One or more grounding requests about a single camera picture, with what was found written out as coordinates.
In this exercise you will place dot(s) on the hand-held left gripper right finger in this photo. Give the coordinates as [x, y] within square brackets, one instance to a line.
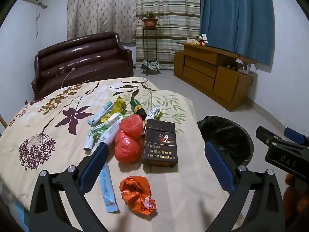
[217, 166]

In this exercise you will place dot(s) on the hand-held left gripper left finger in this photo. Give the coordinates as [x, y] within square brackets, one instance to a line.
[94, 164]

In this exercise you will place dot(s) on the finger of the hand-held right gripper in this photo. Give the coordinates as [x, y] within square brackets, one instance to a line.
[265, 135]
[293, 135]

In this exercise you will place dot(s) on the light blue sachet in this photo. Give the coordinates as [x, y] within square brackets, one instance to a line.
[108, 191]

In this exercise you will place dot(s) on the white packet with blue print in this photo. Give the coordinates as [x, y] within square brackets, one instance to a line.
[110, 135]

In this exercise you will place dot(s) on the trash bin with black bag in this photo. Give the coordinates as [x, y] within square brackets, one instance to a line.
[229, 133]

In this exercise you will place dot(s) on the green white wrapper bundle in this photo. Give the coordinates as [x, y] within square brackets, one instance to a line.
[101, 128]

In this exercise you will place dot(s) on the orange plastic bag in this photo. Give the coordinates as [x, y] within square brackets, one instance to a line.
[135, 193]

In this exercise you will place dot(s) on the white teal wrapper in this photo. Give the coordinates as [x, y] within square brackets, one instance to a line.
[101, 113]

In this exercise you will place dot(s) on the dark brown cigarette box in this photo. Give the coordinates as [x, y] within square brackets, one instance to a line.
[159, 145]

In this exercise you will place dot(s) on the yellow snack wrapper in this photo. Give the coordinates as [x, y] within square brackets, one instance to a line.
[119, 106]

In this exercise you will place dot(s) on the green glass bottle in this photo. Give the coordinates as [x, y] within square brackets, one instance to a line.
[137, 108]

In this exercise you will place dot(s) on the white paper bundle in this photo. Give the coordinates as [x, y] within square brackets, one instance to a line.
[154, 113]

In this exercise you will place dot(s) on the floral blanket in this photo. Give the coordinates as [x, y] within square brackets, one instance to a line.
[60, 135]

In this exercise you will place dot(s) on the white router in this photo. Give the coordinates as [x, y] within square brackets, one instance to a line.
[245, 67]

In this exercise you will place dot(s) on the wooden cabinet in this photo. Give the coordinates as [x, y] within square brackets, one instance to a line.
[205, 72]

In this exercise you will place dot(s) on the light blue bed sheet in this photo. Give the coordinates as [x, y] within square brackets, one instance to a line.
[20, 215]

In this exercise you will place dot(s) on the dark brown leather sofa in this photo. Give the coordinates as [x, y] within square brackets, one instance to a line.
[84, 62]

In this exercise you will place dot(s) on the checked cloth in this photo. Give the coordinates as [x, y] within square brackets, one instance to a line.
[151, 65]

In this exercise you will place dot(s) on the mouse plush toy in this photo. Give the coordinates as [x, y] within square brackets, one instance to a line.
[200, 41]

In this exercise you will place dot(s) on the white paper card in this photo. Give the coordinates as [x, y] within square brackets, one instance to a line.
[204, 36]

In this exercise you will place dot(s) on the white box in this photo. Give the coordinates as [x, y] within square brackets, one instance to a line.
[191, 41]

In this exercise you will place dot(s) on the blue curtain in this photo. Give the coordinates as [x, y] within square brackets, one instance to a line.
[236, 17]

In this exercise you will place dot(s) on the black metal plant stand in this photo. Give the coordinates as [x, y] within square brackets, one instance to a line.
[144, 43]

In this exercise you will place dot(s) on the potted plant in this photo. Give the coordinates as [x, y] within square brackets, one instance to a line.
[150, 22]

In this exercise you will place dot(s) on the beige patterned curtain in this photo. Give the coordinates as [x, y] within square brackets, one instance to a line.
[101, 9]

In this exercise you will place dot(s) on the striped curtain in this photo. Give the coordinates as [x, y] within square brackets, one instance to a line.
[169, 4]

